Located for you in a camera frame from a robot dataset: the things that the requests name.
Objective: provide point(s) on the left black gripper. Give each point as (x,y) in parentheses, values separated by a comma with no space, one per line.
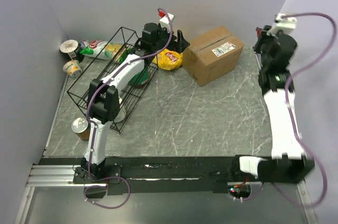
(182,43)

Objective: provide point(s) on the white yogurt cup upright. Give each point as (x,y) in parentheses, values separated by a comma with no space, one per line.
(70,47)

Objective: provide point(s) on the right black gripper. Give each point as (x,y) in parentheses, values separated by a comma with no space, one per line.
(263,37)

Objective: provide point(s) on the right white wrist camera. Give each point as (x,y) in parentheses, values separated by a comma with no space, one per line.
(283,23)

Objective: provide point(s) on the green lidded jar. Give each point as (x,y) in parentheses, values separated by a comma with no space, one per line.
(140,79)

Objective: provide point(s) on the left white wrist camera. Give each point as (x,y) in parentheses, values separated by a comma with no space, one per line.
(164,22)

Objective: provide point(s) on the yellow Lays chips bag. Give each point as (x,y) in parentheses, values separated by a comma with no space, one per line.
(168,60)

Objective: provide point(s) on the metal tin can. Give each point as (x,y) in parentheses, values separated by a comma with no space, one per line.
(81,128)

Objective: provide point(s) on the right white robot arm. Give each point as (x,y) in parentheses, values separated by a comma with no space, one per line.
(288,162)

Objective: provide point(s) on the white tape roll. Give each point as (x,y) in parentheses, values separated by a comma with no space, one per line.
(122,113)

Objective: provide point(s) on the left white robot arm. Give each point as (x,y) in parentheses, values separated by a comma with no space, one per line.
(103,98)

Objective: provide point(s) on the blue white small packet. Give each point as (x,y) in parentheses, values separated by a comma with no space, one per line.
(83,44)

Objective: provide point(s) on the green white chips bag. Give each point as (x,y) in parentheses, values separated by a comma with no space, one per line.
(102,50)

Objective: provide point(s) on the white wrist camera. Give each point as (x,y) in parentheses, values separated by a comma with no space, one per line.
(164,22)
(283,23)

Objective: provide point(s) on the aluminium rail frame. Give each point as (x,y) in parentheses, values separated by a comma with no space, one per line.
(51,175)

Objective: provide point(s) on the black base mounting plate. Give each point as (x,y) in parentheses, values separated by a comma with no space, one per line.
(162,174)

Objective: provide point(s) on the white yogurt cup lying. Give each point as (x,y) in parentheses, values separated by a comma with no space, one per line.
(72,68)

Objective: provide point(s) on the brown cardboard express box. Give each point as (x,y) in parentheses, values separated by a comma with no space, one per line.
(211,55)

